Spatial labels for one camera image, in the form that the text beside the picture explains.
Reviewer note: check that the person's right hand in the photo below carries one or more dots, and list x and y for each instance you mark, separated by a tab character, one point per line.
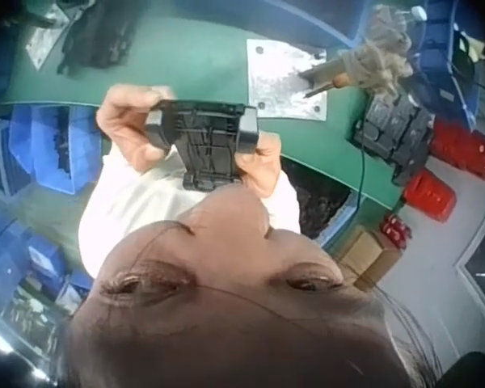
262	169

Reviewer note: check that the large grey metal plate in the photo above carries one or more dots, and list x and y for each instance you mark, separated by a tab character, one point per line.
279	81

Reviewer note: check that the small grey metal plate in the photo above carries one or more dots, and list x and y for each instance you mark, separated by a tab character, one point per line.
44	40

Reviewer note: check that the black plastic housing part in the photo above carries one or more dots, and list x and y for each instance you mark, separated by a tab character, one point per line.
208	137

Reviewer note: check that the brown cardboard box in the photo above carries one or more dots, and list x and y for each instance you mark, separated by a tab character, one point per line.
368	254

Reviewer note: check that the blue bin with black parts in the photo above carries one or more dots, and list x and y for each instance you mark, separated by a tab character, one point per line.
48	145

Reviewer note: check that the black plastic assembly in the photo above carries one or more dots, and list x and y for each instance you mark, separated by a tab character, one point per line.
392	133

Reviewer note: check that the stack of blue crates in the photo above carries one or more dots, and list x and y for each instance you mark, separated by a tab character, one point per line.
20	279

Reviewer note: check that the person's left hand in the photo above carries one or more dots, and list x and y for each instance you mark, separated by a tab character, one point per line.
123	125

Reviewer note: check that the small red pack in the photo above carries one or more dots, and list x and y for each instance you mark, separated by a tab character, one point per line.
396	230

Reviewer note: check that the heap of black plastic parts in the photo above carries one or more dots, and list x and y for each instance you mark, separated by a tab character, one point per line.
97	36

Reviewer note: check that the dark bin of black parts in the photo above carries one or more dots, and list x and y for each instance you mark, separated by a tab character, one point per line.
319	198

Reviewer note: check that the cloth-wrapped soldering iron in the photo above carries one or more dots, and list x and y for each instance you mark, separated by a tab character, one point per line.
368	66

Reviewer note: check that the large red plastic container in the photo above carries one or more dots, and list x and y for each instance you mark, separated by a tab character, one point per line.
465	149

